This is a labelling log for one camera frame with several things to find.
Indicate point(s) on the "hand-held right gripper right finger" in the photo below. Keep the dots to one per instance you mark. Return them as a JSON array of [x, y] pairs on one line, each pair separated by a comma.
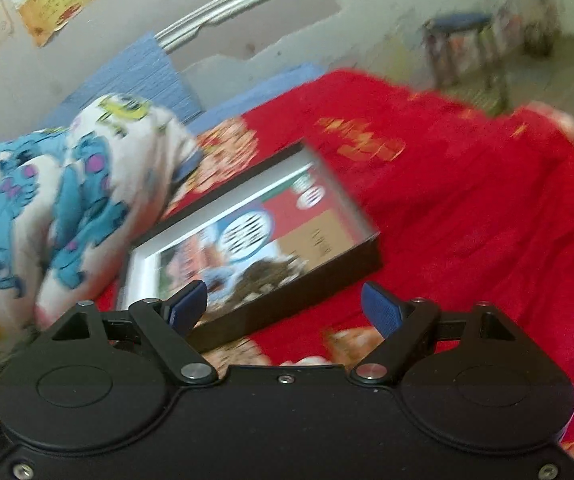
[[382, 310]]

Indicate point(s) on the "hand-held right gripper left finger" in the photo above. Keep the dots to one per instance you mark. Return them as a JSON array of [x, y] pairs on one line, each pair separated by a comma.
[[189, 305]]

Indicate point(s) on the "blue fuzzy scrunchie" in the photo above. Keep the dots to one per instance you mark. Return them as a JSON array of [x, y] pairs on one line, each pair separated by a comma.
[[222, 280]]

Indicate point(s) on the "black shallow cardboard box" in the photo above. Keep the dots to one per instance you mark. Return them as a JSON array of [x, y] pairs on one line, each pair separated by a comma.
[[317, 290]]

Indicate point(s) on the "red bear printed blanket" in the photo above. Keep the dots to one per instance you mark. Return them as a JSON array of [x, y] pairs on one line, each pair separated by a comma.
[[467, 185]]

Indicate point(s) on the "cartoon monster printed comforter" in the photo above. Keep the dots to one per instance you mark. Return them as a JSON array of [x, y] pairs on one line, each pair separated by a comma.
[[42, 210]]

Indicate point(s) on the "blue bed sheet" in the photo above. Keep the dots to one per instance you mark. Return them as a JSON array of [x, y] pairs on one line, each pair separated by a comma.
[[247, 95]]

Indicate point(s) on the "blue pillow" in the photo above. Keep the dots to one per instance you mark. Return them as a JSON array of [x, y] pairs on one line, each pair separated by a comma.
[[132, 70]]

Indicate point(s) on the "blue-topped metal stool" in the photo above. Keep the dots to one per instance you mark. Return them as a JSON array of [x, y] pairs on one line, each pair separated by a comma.
[[459, 21]]

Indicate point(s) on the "silver bed headboard rail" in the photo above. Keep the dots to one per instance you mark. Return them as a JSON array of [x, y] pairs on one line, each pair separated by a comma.
[[217, 10]]

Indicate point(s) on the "orange bordered wall poster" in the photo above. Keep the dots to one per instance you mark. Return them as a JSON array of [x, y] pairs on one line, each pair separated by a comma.
[[52, 0]]

